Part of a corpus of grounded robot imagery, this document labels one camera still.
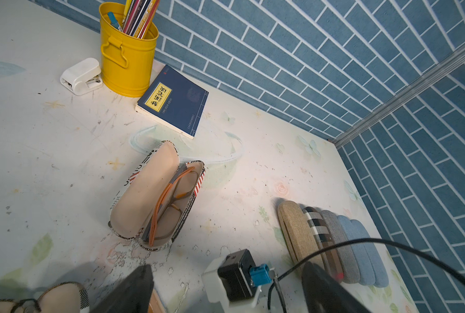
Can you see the blue case white glasses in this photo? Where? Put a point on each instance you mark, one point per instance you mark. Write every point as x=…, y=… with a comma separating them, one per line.
x=379, y=270

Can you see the dark blue book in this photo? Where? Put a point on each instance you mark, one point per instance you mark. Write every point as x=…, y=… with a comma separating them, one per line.
x=174, y=101

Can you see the blue case orange glasses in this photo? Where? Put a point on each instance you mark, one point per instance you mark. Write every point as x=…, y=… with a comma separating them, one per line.
x=155, y=305

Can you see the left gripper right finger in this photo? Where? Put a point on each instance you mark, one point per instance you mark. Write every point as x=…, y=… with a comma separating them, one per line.
x=323, y=294

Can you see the white eraser sharpener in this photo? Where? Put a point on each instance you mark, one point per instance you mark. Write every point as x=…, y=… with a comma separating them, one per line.
x=83, y=77

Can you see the yellow pen cup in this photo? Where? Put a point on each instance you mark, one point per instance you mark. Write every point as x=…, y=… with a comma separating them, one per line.
x=126, y=62

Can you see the plaid case red glasses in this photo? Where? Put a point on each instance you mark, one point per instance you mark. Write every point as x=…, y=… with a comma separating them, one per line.
x=323, y=238

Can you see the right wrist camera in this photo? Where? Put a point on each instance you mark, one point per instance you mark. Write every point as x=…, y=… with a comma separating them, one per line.
x=235, y=282

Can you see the blue case yellow glasses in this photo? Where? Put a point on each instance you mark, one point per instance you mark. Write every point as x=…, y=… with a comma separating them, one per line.
x=367, y=276

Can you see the pencils in cup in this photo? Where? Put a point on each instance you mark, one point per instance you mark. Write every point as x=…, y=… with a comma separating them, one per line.
x=137, y=17

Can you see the beige case purple glasses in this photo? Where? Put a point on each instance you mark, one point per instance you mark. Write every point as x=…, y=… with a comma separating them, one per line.
x=295, y=228

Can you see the beige case black glasses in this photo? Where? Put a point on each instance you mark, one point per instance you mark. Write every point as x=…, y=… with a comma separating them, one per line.
x=68, y=297

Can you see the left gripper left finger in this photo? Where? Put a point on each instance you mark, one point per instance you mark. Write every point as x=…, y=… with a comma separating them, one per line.
x=133, y=294

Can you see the beige case striped glasses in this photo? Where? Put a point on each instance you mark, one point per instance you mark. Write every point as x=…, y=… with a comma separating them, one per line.
x=156, y=199

